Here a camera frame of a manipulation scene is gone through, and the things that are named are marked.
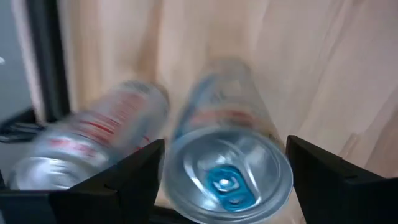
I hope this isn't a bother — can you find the blue silver energy drink can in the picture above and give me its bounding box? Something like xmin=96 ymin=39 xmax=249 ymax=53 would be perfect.
xmin=162 ymin=58 xmax=295 ymax=224

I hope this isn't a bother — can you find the black table frame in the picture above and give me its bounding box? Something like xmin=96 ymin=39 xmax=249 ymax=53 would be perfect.
xmin=0 ymin=0 xmax=72 ymax=144

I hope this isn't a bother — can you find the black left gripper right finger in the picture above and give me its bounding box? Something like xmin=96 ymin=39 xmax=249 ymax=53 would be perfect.
xmin=285 ymin=135 xmax=398 ymax=224

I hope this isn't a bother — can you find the silver diet cola can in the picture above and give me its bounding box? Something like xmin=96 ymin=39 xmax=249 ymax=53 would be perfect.
xmin=7 ymin=80 xmax=171 ymax=191

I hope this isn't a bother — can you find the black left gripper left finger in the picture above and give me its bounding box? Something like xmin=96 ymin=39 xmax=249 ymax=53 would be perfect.
xmin=0 ymin=139 xmax=165 ymax=224

